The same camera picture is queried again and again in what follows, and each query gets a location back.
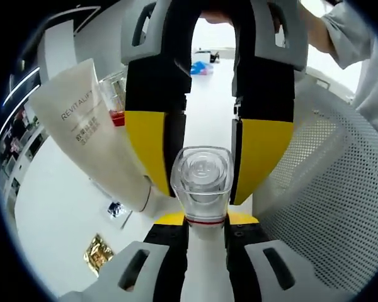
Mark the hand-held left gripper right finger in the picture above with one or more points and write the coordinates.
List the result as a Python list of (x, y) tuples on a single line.
[(258, 270)]

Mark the person in grey shirt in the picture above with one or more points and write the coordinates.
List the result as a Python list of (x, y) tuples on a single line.
[(365, 56)]

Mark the small dark sachet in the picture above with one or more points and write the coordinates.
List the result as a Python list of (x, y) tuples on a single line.
[(117, 211)]

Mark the cream skincare tube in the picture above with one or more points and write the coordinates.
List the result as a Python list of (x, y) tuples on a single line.
[(82, 132)]

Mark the red collar skincare pump bottle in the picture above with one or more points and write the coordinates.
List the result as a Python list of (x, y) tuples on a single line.
[(113, 94)]

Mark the small black object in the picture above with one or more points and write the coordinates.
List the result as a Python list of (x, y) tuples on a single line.
[(215, 57)]

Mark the blue packet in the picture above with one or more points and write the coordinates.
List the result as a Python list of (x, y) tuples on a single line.
[(201, 68)]

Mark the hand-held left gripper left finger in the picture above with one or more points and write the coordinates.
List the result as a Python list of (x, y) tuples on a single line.
[(138, 277)]

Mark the gold foil sachet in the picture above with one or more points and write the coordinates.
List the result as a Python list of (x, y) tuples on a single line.
[(98, 255)]

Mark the person's right hand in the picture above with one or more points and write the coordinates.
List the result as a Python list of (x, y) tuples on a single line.
[(219, 18)]

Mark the small white skincare bottle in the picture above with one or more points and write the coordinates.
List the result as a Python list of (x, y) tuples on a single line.
[(201, 188)]

